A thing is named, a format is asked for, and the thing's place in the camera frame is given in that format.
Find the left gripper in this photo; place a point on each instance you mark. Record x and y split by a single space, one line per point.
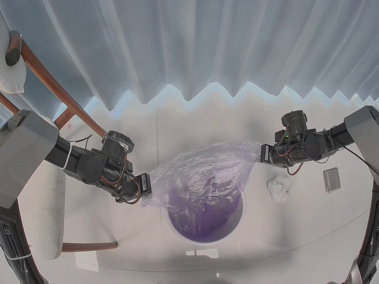
130 189

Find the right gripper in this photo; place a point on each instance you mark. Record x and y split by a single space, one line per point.
285 157

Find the white paper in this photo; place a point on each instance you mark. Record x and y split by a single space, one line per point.
279 188

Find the purple plastic bag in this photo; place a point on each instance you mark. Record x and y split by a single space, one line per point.
204 170

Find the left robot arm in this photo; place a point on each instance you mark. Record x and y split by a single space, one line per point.
29 146

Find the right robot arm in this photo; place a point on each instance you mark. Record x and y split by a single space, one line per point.
356 123

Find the white trash bin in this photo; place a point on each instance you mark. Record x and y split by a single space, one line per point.
242 213

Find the wooden chair with white cushions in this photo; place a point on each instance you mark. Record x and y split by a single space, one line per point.
47 79

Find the pale blue curtain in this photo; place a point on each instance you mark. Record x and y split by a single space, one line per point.
189 40

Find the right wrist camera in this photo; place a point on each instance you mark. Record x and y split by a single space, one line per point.
279 136

